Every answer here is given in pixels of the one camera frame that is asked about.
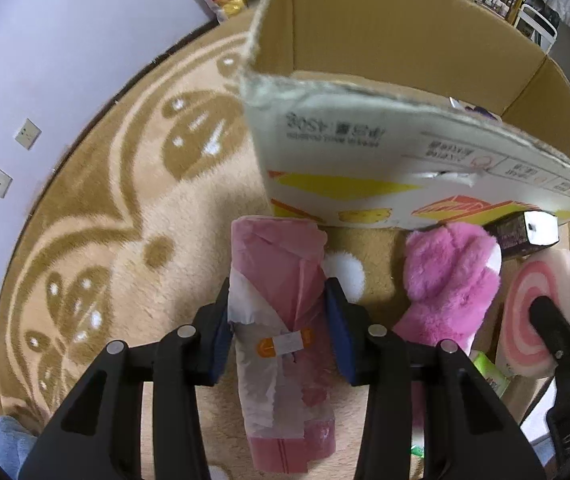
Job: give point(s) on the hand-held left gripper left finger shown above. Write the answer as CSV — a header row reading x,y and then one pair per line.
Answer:
x,y
221,342

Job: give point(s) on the blue cloth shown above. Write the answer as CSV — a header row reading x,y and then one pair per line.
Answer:
x,y
7,450

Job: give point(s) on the small black box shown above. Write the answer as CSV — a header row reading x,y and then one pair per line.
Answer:
x,y
515,232

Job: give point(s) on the green packet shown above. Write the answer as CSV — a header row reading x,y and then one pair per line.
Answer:
x,y
490,372

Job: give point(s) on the pink plastic bag roll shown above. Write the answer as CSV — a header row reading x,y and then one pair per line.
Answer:
x,y
277,310

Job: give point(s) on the beige patterned rug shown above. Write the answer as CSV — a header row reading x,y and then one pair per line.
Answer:
x,y
130,240

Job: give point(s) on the pink swirl plush cushion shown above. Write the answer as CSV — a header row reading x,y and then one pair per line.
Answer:
x,y
525,285

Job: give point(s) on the white wall outlet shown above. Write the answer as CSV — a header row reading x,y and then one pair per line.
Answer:
x,y
27,134
0,183

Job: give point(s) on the printed cardboard box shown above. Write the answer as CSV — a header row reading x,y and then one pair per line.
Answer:
x,y
365,160

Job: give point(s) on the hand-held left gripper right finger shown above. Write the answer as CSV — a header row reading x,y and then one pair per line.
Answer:
x,y
341,342

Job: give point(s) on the pink plush toy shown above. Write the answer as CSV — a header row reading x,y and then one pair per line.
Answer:
x,y
445,280

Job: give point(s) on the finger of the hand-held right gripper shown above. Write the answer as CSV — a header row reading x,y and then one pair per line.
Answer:
x,y
555,325

